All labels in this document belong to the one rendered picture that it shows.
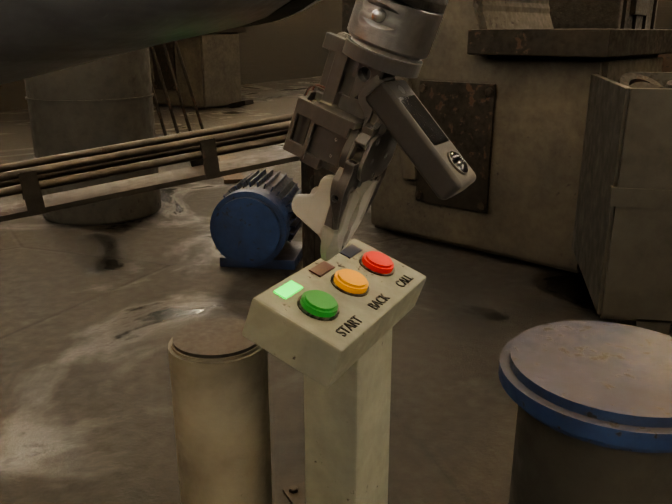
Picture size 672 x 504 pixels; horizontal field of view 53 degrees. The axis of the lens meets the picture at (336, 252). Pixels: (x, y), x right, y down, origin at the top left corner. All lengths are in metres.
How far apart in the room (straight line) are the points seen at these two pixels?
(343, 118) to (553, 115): 2.02
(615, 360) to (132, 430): 1.09
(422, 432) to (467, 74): 1.55
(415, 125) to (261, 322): 0.26
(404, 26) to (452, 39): 2.20
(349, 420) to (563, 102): 1.95
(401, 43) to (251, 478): 0.56
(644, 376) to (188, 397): 0.60
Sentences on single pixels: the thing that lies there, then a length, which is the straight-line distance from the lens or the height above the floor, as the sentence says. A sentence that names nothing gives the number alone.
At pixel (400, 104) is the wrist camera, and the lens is 0.60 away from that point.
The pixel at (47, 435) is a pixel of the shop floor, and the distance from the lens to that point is 1.73.
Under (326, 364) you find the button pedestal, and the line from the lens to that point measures 0.68.
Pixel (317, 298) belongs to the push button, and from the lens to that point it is 0.71.
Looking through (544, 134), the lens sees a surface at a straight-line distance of 2.62.
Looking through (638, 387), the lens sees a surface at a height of 0.43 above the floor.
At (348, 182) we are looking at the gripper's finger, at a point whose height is 0.75.
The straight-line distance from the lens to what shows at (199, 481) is 0.89.
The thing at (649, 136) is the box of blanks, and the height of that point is 0.62.
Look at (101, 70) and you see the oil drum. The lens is 3.32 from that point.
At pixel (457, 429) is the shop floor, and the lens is 1.65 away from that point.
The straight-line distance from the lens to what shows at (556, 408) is 0.94.
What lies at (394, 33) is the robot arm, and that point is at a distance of 0.59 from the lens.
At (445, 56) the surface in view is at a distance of 2.80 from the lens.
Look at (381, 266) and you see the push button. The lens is 0.82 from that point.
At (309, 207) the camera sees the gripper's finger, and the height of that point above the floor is 0.71.
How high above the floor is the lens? 0.87
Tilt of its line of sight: 18 degrees down
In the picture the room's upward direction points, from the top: straight up
